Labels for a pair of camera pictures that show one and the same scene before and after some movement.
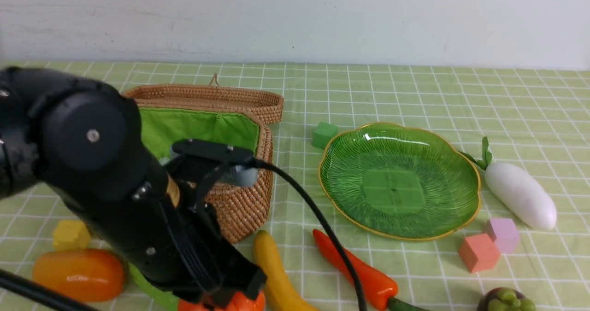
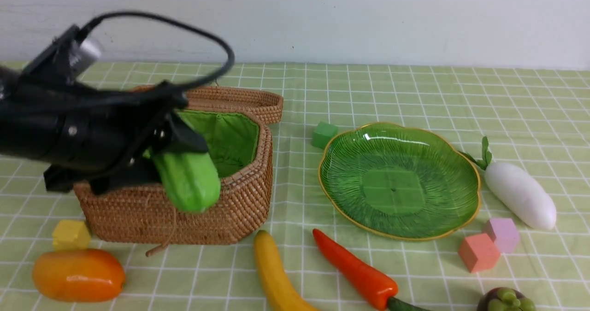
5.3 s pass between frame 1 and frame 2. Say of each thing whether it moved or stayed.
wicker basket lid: stayed
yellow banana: stayed
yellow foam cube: stayed
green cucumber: moved
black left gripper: moved
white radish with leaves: stayed
